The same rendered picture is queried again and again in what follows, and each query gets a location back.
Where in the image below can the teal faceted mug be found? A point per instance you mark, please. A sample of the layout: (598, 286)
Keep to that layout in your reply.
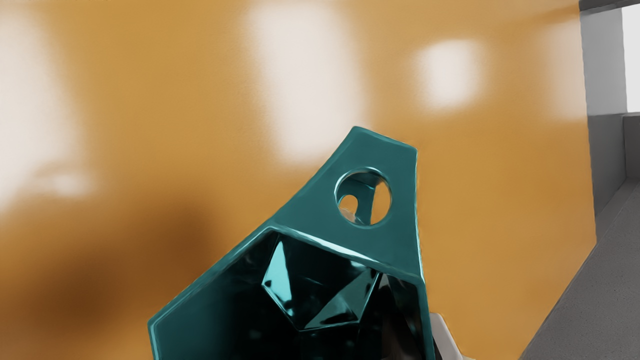
(310, 220)

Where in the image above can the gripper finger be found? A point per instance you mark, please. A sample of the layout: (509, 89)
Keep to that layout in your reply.
(444, 340)

